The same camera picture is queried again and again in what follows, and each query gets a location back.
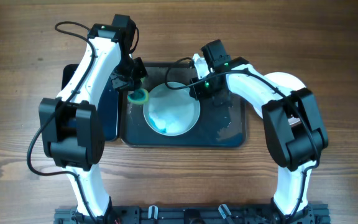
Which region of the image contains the dark grey serving tray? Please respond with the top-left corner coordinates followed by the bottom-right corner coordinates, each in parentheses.
top-left (120, 62), bottom-right (247, 148)

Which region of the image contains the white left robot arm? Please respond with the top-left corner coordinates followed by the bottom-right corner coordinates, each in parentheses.
top-left (31, 21), bottom-right (147, 223)

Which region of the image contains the white plate stained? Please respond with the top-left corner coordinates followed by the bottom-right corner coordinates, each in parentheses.
top-left (143, 82), bottom-right (201, 136)

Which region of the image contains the black water tray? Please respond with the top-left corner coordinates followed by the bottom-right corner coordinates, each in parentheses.
top-left (56, 64), bottom-right (119, 146)

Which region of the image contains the white plate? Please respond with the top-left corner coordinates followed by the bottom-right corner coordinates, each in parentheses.
top-left (253, 72), bottom-right (306, 126)

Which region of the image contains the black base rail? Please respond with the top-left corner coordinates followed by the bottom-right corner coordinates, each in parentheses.
top-left (53, 204), bottom-right (331, 224)

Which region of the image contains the green yellow sponge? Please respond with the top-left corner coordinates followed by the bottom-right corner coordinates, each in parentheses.
top-left (127, 88), bottom-right (149, 105)

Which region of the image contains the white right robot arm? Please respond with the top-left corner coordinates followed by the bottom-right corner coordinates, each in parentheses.
top-left (191, 54), bottom-right (328, 223)

